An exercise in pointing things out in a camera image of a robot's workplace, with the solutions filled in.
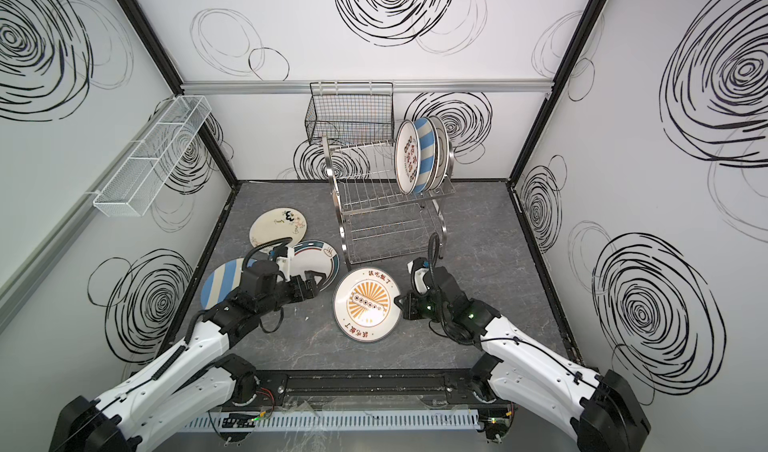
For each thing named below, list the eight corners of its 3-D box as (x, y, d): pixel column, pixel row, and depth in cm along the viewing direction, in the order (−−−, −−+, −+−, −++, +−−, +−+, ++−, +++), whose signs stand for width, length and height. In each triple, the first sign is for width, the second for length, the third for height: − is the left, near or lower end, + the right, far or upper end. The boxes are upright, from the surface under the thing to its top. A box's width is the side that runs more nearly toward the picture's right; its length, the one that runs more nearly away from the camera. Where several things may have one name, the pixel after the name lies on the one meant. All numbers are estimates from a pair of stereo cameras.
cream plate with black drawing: (244, 252, 102) (242, 249, 100) (259, 211, 113) (258, 207, 112) (301, 252, 102) (300, 249, 100) (310, 211, 114) (309, 207, 112)
